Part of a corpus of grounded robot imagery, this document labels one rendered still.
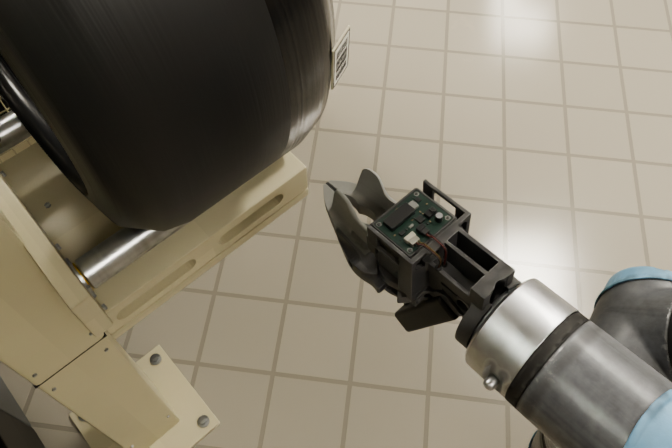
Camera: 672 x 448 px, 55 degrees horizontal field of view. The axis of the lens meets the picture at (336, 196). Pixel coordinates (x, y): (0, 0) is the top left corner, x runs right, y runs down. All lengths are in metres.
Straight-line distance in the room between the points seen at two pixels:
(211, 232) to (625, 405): 0.60
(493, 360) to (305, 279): 1.34
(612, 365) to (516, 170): 1.60
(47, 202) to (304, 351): 0.89
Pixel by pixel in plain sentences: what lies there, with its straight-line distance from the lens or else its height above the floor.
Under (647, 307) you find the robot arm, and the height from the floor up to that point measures 1.11.
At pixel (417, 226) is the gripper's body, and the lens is 0.54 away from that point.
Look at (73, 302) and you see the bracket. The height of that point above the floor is 0.95.
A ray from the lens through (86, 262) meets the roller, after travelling 0.88.
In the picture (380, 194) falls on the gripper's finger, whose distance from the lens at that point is 0.60.
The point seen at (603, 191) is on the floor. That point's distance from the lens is 2.12.
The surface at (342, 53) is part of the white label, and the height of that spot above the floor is 1.16.
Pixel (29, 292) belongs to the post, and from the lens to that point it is 0.96.
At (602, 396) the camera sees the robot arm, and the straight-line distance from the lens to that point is 0.50.
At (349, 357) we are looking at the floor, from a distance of 1.74.
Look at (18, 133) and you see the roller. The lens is 1.05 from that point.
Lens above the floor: 1.66
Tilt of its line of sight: 58 degrees down
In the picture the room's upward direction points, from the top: straight up
